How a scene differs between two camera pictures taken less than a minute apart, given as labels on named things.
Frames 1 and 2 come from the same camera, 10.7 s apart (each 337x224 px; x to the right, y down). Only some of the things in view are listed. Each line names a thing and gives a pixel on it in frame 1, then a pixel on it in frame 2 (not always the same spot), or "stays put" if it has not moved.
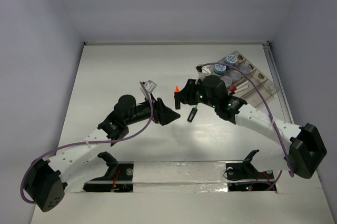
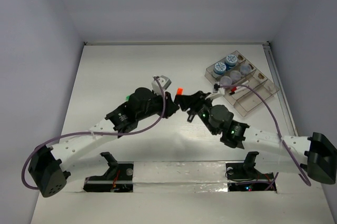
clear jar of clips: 227,80 stays put
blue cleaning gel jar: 219,69 stays put
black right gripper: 187,93 to 191,101
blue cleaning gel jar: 230,59 stays put
